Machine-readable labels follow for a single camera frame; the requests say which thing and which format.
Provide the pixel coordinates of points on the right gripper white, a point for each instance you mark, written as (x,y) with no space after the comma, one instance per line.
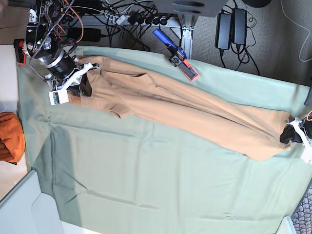
(75,75)

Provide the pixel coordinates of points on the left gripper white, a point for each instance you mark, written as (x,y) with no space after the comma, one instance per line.
(295,131)

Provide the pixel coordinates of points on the tan orange T-shirt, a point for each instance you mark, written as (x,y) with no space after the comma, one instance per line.
(124,89)

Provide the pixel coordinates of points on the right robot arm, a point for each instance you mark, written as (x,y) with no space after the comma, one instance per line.
(47,42)

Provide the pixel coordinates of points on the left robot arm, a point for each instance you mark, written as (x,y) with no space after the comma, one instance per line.
(307,123)

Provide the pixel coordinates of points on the black power adapter left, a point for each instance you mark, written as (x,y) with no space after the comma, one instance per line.
(89,34)

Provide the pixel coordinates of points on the blue clamp on left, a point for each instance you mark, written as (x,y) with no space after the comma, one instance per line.
(19,51)

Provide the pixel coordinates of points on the blue clamp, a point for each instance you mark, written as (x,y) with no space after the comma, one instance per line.
(19,51)
(178,57)

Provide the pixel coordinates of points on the light green table cloth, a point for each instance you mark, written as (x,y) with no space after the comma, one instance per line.
(133,176)

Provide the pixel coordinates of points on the power strip with plugs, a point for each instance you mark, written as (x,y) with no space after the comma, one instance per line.
(139,19)

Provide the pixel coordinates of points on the dark orange folded garment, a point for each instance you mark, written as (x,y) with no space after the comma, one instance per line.
(12,140)

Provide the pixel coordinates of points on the blue clamp at centre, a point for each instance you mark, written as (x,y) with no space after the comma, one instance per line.
(178,57)

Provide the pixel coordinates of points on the black power brick pair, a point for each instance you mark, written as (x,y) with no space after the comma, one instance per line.
(231,28)

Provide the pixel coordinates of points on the grey plastic bin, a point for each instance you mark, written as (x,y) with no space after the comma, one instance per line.
(26,210)

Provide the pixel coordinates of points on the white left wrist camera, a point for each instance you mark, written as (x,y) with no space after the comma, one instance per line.
(307,155)

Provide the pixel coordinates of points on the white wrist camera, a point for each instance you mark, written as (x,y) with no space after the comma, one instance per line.
(58,97)
(307,155)

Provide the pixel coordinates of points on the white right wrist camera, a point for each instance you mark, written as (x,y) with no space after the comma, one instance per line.
(58,97)

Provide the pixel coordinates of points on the aluminium frame post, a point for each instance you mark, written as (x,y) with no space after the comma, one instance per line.
(185,32)

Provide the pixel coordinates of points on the grey camera mount plate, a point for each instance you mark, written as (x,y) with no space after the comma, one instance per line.
(207,8)

